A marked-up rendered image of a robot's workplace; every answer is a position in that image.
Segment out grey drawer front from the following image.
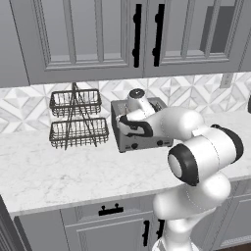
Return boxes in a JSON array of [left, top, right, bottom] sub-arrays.
[[60, 194, 156, 227]]

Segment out grey wall cupboard door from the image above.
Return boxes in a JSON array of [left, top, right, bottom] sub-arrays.
[[143, 0, 251, 78], [9, 0, 145, 85]]

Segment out grey base cupboard door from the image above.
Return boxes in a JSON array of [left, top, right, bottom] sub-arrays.
[[64, 211, 155, 251], [150, 215, 169, 251]]

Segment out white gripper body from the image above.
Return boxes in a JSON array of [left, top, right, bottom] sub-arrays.
[[116, 113, 129, 132]]

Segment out black base cupboard handle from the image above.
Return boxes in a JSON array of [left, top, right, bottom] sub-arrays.
[[142, 220, 151, 248], [155, 218, 166, 240]]

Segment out grey base cupboard run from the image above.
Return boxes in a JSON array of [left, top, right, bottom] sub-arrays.
[[199, 178, 251, 251]]

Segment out black two-tier wire basket stand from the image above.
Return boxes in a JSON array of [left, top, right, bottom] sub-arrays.
[[48, 81, 111, 151]]

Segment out grey cupboard side panel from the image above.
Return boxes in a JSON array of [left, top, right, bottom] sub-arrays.
[[0, 0, 31, 88]]

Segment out black drawer handle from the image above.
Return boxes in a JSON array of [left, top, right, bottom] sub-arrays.
[[97, 202, 125, 217]]

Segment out grey wall socket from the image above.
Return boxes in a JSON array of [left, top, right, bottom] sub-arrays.
[[219, 72, 235, 89]]

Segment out black cupboard door handle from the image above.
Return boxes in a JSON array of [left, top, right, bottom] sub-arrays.
[[151, 3, 166, 68], [131, 3, 143, 69]]

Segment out silver toaster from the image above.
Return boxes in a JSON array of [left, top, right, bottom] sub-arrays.
[[110, 96, 175, 154]]

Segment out grey base cupboard panel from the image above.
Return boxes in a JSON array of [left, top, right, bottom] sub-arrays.
[[13, 209, 71, 251]]

